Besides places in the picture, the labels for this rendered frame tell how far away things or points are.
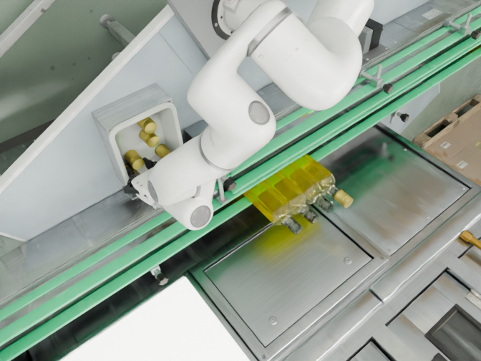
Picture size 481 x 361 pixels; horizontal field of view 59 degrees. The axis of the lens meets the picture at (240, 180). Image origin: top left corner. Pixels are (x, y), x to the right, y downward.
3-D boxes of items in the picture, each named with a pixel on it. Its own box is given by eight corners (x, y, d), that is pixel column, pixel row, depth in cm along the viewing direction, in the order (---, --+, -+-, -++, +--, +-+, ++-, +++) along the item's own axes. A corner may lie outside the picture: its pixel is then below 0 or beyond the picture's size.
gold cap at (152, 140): (137, 131, 106) (145, 140, 104) (149, 124, 108) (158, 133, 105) (141, 141, 109) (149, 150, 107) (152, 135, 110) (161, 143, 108)
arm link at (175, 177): (233, 117, 74) (192, 160, 92) (168, 136, 67) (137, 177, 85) (254, 160, 73) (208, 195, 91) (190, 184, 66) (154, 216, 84)
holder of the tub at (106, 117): (121, 188, 118) (134, 205, 114) (91, 112, 97) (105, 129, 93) (173, 159, 124) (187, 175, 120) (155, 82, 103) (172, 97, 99)
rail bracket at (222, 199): (203, 188, 119) (230, 215, 112) (196, 145, 106) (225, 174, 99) (212, 183, 120) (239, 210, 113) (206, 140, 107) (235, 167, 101)
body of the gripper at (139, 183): (157, 218, 96) (136, 198, 103) (194, 195, 100) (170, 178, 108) (147, 192, 91) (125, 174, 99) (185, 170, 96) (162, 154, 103)
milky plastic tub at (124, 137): (116, 177, 114) (131, 196, 109) (90, 112, 97) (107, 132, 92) (171, 147, 120) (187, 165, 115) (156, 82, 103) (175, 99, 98)
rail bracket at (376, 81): (352, 76, 135) (385, 96, 127) (356, 56, 129) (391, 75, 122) (360, 71, 136) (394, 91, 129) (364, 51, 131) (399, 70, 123)
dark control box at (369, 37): (343, 44, 143) (362, 55, 139) (346, 23, 137) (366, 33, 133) (360, 36, 146) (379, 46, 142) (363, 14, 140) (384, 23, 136)
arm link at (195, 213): (180, 173, 79) (222, 159, 84) (154, 155, 87) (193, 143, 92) (188, 238, 86) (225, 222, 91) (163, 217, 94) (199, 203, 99)
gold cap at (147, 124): (134, 117, 103) (142, 126, 101) (147, 110, 104) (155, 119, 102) (137, 127, 106) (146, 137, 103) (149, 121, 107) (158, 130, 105)
